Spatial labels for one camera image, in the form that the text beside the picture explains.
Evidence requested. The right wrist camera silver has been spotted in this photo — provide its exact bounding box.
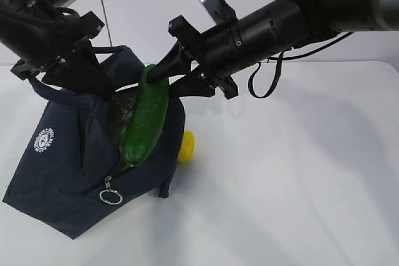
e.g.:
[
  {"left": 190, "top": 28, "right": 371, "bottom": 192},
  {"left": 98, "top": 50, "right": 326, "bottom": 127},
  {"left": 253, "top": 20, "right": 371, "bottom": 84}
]
[{"left": 198, "top": 0, "right": 237, "bottom": 24}]

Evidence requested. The dark blue lunch bag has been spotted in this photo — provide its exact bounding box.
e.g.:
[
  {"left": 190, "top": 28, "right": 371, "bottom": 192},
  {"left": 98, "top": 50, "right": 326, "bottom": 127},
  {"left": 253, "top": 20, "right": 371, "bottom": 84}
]
[{"left": 3, "top": 46, "right": 185, "bottom": 239}]

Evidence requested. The green cucumber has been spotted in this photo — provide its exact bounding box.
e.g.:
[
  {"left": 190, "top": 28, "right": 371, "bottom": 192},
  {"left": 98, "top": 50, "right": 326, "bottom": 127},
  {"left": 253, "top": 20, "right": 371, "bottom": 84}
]
[{"left": 121, "top": 64, "right": 169, "bottom": 167}]

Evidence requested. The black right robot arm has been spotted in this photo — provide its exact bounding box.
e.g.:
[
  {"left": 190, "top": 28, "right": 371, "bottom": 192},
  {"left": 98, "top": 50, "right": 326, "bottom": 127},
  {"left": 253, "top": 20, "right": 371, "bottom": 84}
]
[{"left": 147, "top": 0, "right": 398, "bottom": 99}]

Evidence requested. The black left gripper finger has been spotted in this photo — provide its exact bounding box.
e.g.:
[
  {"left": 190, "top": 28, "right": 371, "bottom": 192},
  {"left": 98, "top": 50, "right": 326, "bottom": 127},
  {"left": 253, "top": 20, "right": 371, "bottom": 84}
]
[
  {"left": 73, "top": 41, "right": 113, "bottom": 98},
  {"left": 43, "top": 62, "right": 100, "bottom": 95}
]

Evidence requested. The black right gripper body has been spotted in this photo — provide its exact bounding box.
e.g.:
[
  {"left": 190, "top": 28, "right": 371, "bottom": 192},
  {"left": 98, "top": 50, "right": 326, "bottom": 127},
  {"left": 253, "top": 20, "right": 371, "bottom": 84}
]
[{"left": 168, "top": 16, "right": 239, "bottom": 100}]

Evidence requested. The yellow lemon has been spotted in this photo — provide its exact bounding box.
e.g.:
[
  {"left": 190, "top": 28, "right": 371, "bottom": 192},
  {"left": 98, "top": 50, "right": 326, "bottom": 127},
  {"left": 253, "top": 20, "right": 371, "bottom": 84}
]
[{"left": 178, "top": 130, "right": 195, "bottom": 163}]

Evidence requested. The silver zipper pull ring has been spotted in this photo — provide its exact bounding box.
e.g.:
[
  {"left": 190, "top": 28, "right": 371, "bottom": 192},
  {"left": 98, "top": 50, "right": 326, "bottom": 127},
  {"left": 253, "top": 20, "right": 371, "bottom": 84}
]
[{"left": 99, "top": 176, "right": 123, "bottom": 206}]

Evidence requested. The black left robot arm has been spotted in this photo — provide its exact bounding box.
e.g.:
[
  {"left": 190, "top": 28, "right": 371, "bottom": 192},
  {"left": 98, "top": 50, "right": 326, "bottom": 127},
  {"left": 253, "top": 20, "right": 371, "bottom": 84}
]
[{"left": 1, "top": 0, "right": 115, "bottom": 98}]

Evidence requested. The dark right arm cable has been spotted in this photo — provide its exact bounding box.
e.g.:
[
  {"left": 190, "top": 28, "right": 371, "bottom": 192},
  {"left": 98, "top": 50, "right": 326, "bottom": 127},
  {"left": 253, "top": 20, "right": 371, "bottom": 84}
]
[{"left": 248, "top": 31, "right": 355, "bottom": 98}]

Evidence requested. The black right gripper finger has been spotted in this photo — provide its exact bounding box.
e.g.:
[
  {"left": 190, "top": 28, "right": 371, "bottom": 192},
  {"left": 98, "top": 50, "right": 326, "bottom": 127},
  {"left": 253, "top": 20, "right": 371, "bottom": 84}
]
[
  {"left": 146, "top": 41, "right": 192, "bottom": 83},
  {"left": 170, "top": 71, "right": 216, "bottom": 97}
]

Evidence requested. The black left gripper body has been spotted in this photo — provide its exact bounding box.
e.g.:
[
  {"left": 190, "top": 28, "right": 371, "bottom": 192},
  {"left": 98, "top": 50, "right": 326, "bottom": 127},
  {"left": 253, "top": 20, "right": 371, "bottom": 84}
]
[{"left": 10, "top": 10, "right": 105, "bottom": 80}]

